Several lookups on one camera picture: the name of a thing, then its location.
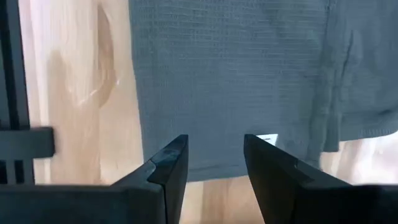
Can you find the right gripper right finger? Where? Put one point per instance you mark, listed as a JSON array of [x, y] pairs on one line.
[[295, 199]]

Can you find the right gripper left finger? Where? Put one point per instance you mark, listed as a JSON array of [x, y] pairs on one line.
[[149, 199]]

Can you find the dark grey towel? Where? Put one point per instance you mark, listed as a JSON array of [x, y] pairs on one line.
[[233, 77]]

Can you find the black aluminium table frame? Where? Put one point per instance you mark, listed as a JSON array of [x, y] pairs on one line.
[[12, 62]]

